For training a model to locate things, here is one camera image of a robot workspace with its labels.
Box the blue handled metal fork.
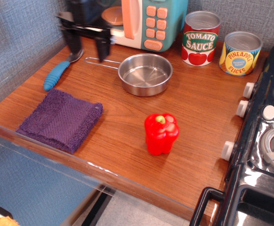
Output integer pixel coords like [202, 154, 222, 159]
[43, 49, 83, 91]

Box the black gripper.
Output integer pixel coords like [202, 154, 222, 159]
[57, 0, 114, 62]

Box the black toy stove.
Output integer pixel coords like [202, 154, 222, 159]
[190, 46, 274, 226]

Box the clear acrylic table guard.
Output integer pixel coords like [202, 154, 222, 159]
[0, 127, 193, 226]

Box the white stove knob middle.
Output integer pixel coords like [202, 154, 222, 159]
[236, 100, 249, 118]

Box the red bell pepper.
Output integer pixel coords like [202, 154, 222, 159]
[144, 113, 180, 155]

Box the orange object bottom left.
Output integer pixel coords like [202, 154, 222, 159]
[0, 216, 19, 226]

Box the white stove knob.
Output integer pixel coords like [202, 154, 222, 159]
[236, 100, 249, 118]
[221, 141, 235, 161]
[243, 82, 255, 99]

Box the purple folded towel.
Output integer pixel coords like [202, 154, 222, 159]
[16, 89, 103, 154]

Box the teal toy microwave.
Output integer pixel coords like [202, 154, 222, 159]
[101, 0, 188, 52]

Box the small steel pan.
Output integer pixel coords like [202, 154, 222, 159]
[84, 53, 173, 97]

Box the tomato sauce can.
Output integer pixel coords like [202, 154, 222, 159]
[181, 11, 221, 66]

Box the white stove knob front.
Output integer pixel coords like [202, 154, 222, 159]
[221, 141, 235, 161]

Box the pineapple slices can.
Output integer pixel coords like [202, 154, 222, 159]
[219, 31, 263, 76]

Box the white stove knob rear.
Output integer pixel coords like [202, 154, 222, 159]
[243, 82, 255, 99]

